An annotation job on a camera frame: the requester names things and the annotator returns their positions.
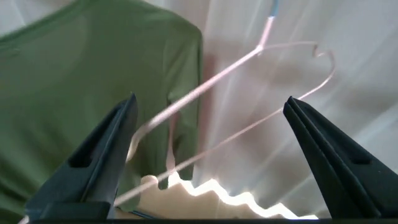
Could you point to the pink clothes hanger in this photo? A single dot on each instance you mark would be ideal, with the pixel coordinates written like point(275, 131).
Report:
point(202, 88)

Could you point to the green printed shirt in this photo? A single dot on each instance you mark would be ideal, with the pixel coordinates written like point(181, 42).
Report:
point(77, 62)

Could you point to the beige curtain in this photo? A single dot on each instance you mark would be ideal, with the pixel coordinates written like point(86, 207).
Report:
point(264, 140)

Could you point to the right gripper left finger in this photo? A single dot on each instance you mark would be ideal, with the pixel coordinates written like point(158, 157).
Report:
point(62, 193)

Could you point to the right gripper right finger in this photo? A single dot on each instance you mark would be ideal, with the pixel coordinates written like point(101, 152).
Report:
point(357, 193)

